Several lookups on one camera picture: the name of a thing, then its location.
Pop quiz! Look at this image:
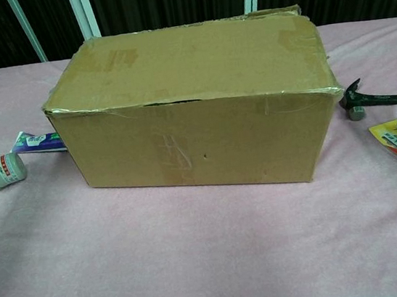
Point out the cardboard box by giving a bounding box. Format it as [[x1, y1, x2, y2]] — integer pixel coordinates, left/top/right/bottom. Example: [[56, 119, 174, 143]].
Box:
[[30, 0, 356, 216]]

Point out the pink tablecloth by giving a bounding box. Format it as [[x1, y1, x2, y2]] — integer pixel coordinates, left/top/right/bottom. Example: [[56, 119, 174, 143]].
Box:
[[0, 14, 397, 297]]

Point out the purple white toothpaste tube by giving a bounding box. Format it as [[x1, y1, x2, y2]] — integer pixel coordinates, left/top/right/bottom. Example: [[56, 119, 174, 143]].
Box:
[[8, 126, 66, 159]]

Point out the black red claw hammer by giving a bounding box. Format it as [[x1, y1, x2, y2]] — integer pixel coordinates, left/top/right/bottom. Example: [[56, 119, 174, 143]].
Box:
[[335, 73, 397, 123]]

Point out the small white cream jar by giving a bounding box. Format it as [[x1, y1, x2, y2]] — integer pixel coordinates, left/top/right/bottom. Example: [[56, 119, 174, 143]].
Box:
[[0, 150, 29, 192]]

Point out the wide white frame post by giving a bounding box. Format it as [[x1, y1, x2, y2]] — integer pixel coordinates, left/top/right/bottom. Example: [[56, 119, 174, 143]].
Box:
[[67, 0, 104, 45]]

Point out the thin white frame post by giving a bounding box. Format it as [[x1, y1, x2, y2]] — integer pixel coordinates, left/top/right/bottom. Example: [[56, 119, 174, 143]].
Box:
[[6, 0, 49, 66]]

